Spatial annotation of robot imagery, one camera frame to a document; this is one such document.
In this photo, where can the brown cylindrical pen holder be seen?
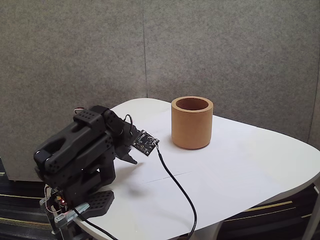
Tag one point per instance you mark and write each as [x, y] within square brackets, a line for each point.
[192, 127]

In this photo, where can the grey table clamp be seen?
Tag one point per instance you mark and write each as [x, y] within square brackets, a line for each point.
[83, 207]

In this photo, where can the controller board with red light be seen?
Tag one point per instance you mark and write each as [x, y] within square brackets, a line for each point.
[59, 198]

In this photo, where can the bare camera circuit board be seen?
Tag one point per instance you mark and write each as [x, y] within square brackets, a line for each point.
[145, 142]

